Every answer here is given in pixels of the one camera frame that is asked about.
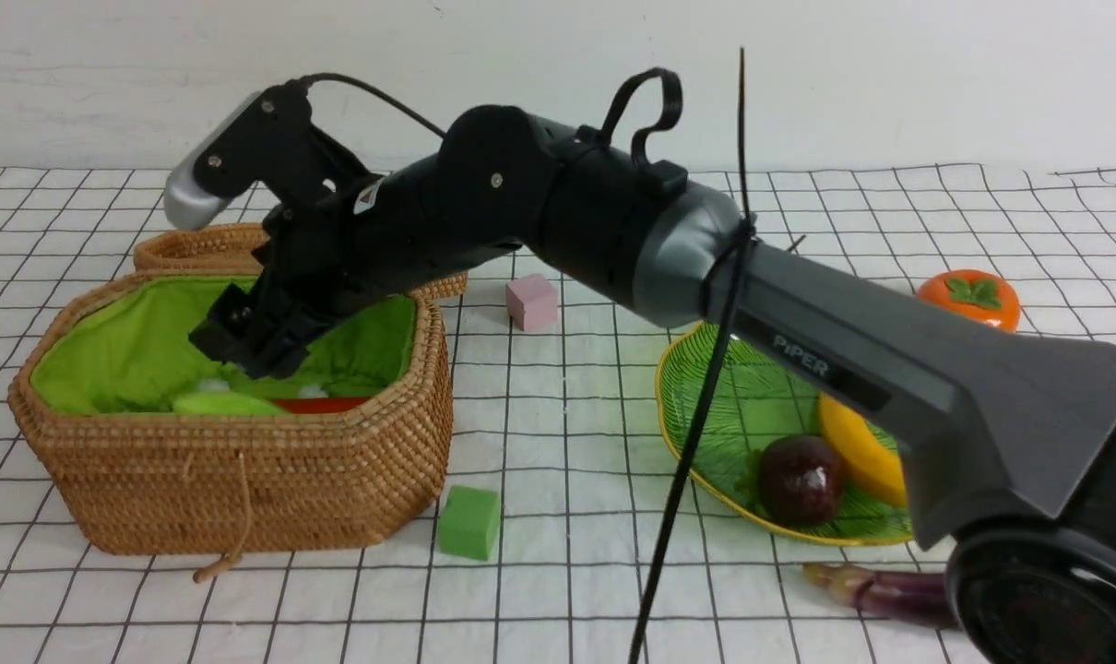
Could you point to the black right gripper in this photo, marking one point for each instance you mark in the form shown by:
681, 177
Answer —
270, 330

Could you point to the green toy bitter gourd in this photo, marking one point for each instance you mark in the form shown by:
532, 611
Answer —
229, 403

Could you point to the orange toy carrot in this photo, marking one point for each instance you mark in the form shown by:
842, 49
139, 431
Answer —
307, 405

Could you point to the dark purple toy mangosteen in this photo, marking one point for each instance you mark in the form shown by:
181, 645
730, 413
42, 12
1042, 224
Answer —
801, 481

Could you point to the yellow toy banana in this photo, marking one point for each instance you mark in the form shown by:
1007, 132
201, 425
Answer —
873, 466

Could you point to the purple toy eggplant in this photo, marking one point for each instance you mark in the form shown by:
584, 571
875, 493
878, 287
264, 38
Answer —
909, 597

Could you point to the orange toy persimmon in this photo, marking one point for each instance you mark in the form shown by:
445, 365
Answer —
975, 294

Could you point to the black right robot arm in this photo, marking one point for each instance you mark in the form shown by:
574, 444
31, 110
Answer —
1007, 442

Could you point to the woven rattan basket lid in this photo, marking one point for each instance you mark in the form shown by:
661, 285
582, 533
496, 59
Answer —
207, 249

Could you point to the woven rattan basket green lining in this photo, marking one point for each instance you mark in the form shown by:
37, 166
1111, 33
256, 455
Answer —
94, 401

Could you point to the pink foam cube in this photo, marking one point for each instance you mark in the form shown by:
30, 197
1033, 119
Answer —
532, 303

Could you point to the green foam cube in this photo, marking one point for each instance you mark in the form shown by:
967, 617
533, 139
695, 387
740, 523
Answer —
469, 523

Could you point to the white grid tablecloth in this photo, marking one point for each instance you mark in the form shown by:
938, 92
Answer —
562, 424

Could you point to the green leaf-shaped glass plate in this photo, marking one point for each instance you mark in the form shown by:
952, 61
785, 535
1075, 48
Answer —
755, 403

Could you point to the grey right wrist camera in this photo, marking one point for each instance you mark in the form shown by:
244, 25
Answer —
270, 139

